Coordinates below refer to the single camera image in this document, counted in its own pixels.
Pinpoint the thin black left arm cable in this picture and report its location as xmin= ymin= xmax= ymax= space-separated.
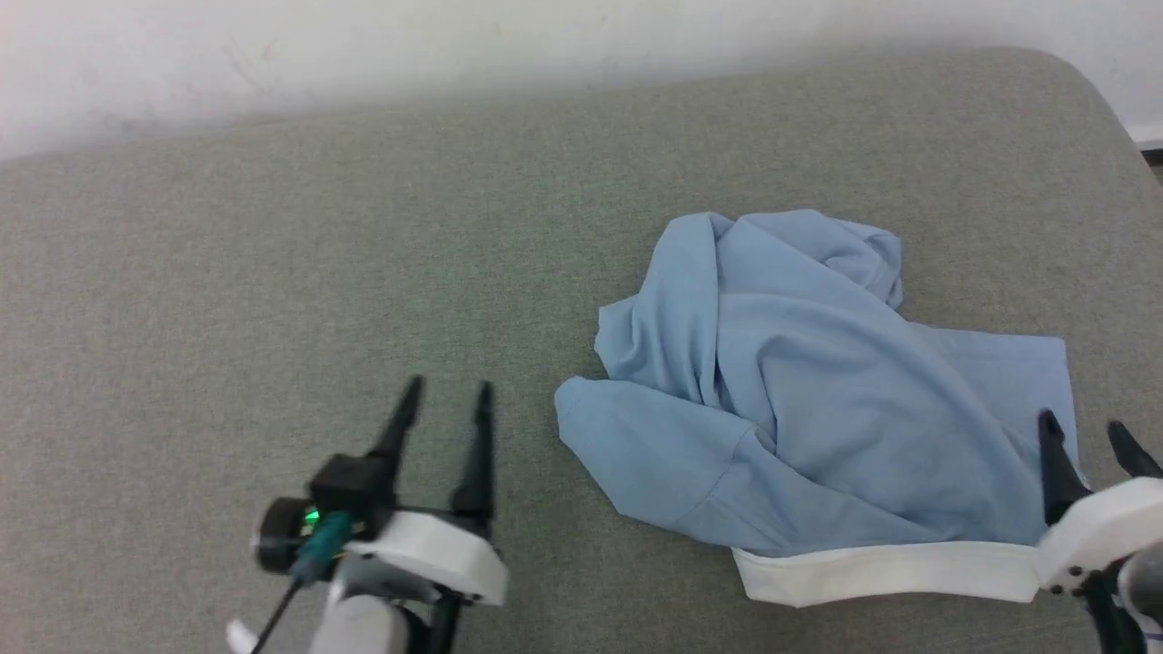
xmin=250 ymin=509 xmax=355 ymax=654

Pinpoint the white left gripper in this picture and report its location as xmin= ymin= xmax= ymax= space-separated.
xmin=345 ymin=375 xmax=510 ymax=608

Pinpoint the light blue polo shirt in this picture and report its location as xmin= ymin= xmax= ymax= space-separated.
xmin=554 ymin=209 xmax=1088 ymax=608

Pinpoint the grey fabric sofa cushion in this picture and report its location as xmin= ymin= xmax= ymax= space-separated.
xmin=0 ymin=45 xmax=1163 ymax=654

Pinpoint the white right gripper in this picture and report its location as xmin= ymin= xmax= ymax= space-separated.
xmin=1034 ymin=409 xmax=1163 ymax=597

